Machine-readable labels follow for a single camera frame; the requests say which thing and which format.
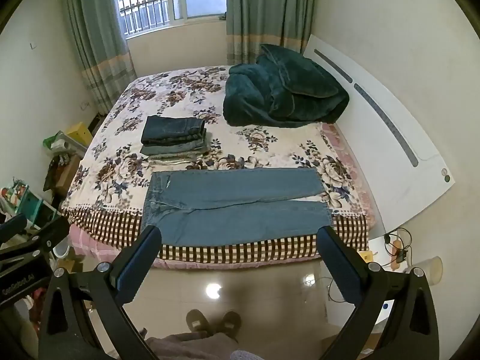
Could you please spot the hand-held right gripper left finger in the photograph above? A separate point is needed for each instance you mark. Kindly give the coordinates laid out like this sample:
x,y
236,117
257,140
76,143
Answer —
x,y
137,270

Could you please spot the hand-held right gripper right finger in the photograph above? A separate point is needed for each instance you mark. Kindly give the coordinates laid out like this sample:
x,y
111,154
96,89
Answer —
x,y
339,270

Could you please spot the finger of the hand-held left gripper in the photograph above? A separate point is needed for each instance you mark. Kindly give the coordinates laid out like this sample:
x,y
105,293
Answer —
x,y
13,228
41,240

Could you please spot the light blue denim pants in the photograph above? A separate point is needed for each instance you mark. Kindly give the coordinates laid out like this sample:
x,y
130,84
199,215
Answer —
x,y
232,195

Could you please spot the folded pale pants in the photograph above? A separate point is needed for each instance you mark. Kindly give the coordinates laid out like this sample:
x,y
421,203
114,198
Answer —
x,y
172,159

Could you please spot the teal toy shelf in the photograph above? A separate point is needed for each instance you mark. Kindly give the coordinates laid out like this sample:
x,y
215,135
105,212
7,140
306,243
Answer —
x,y
26,204

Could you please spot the white nightstand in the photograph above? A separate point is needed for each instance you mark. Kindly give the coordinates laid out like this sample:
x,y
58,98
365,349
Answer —
x,y
386,281

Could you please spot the orange white power strip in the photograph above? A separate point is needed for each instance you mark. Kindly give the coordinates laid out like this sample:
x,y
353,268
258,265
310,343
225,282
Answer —
x,y
397,251

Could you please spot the brown cardboard box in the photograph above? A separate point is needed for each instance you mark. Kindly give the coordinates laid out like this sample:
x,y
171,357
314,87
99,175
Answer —
x,y
67,172

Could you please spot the grey brown slipper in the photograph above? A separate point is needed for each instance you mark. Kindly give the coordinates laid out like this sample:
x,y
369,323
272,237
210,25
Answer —
x,y
198,320

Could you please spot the translucent white cup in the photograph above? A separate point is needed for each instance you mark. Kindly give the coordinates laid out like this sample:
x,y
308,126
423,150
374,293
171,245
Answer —
x,y
427,270

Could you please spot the person's grey trousers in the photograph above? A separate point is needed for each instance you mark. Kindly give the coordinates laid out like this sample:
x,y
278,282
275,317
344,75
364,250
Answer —
x,y
195,347

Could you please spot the green white packet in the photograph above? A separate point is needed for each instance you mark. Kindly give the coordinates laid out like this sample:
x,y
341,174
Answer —
x,y
54,140

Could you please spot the yellow box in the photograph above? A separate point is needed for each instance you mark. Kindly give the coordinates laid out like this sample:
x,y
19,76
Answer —
x,y
79,133

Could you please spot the white headboard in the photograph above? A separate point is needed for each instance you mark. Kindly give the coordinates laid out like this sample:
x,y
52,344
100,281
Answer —
x,y
393,157

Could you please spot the folded grey blue jeans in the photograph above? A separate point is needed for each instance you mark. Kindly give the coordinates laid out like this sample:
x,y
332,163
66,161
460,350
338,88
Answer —
x,y
172,149

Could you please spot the folded dark blue jeans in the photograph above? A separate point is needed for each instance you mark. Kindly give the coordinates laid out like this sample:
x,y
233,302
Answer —
x,y
170,129

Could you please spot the floral bed blanket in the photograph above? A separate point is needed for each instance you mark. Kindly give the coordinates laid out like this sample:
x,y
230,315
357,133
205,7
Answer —
x,y
150,93

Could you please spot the dark green quilt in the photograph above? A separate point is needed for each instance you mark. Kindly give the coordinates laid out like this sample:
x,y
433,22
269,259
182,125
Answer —
x,y
285,90

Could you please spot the grey green striped curtain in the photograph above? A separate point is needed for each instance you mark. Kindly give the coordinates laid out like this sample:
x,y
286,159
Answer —
x,y
97,37
270,11

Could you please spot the window with metal grille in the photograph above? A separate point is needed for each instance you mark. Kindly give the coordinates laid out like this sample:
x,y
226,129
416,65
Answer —
x,y
157,0

